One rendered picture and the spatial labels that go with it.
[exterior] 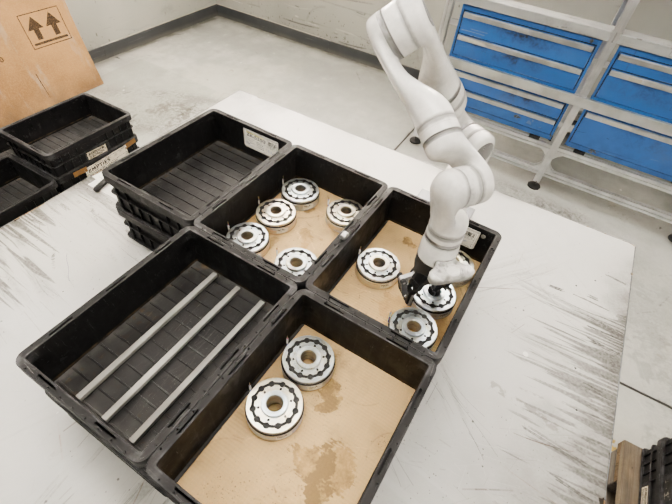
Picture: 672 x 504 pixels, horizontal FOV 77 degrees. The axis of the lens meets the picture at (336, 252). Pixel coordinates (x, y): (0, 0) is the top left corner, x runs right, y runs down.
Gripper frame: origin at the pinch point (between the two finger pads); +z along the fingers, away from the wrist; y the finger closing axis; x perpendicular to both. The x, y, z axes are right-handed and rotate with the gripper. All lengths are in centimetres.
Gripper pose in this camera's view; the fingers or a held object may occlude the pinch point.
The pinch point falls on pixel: (419, 296)
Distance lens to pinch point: 96.3
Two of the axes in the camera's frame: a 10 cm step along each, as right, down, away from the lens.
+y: -9.6, 1.5, -2.4
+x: 2.7, 7.3, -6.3
